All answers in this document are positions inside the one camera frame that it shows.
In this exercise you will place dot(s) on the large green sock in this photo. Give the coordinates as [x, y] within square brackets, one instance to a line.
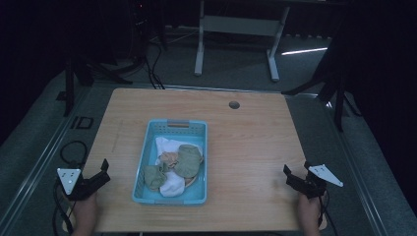
[189, 160]

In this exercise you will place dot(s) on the person's left hand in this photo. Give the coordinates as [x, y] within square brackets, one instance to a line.
[84, 211]

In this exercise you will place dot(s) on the large white cloth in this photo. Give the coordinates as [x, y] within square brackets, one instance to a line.
[165, 146]

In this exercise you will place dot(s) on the tan sock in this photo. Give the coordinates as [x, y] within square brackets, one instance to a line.
[190, 181]

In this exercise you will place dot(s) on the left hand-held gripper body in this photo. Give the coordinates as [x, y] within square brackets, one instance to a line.
[70, 180]

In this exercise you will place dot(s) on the white sock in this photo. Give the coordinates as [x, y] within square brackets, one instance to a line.
[173, 187]

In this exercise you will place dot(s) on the light blue plastic basket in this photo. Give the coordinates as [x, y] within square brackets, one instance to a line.
[196, 157]

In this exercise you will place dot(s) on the beige sock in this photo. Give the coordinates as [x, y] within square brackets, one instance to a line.
[168, 159]

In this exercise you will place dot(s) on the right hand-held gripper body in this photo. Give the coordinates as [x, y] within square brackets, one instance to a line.
[314, 188]

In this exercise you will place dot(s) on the small green sock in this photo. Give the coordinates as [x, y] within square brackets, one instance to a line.
[153, 177]

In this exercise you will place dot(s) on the person's right hand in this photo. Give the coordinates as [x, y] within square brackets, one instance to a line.
[308, 211]

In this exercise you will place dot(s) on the white desk frame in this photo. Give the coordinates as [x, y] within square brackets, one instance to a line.
[241, 24]

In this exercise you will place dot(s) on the black tripod stand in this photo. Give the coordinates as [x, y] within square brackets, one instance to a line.
[69, 88]
[339, 98]

